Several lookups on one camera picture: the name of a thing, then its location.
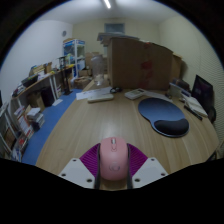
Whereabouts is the black coiled cable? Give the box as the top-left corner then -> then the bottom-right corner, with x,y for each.
109,86 -> 123,95

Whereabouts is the black monitor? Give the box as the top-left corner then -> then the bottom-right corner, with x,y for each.
190,74 -> 214,116

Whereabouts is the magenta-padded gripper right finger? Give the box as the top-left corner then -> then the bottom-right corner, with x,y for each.
126,143 -> 169,190

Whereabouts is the black chair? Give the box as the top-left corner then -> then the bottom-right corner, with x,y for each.
207,105 -> 218,125

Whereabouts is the ceiling tube light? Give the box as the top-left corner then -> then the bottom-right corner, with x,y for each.
102,0 -> 113,10

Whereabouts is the glass display cabinet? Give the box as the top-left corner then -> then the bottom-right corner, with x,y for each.
63,38 -> 86,78

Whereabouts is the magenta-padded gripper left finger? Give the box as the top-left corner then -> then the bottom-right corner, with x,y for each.
58,143 -> 102,190

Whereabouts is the large brown cardboard box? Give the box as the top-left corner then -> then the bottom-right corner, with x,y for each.
107,36 -> 174,91

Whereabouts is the black marker pen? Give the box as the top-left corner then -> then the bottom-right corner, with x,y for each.
183,104 -> 204,121

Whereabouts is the small brown cardboard box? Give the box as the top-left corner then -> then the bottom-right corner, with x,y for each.
171,54 -> 184,84

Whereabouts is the wall window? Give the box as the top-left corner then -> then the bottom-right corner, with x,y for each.
104,22 -> 126,34

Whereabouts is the white flat oblong device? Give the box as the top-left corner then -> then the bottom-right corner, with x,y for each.
87,93 -> 115,104

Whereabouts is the blue mouse pad, black wrist rest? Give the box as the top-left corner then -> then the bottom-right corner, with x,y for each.
137,97 -> 190,138

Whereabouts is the shelf unit with books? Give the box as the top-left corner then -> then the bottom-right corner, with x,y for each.
0,103 -> 46,163

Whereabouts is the clear plastic jug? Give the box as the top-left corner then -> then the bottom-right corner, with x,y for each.
90,54 -> 106,87

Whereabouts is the pink computer mouse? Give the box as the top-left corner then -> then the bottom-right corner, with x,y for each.
99,136 -> 129,182

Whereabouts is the clear plastic container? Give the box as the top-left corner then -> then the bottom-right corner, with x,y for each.
168,83 -> 184,99

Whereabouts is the white paper sheet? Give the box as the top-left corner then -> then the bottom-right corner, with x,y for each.
142,89 -> 169,102
75,87 -> 113,101

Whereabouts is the open cardboard box on floor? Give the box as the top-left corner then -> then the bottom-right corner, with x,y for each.
73,76 -> 93,90

